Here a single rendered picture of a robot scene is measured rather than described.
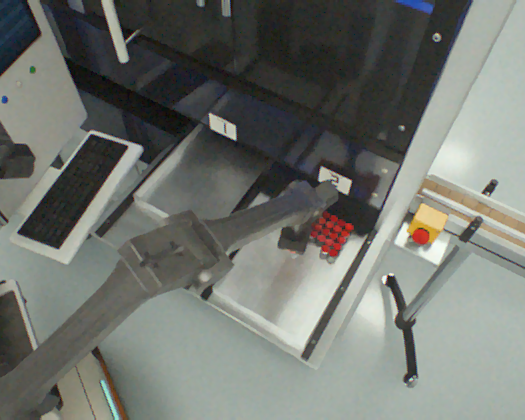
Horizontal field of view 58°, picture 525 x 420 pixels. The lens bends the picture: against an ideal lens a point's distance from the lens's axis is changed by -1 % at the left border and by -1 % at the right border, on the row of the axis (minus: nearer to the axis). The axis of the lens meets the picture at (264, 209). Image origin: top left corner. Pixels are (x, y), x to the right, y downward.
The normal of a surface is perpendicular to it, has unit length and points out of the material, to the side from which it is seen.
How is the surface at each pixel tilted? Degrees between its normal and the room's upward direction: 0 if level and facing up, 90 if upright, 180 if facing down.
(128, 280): 37
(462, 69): 90
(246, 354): 0
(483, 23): 90
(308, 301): 0
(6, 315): 0
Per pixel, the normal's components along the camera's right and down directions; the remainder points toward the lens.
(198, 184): 0.02, -0.53
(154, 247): 0.55, -0.61
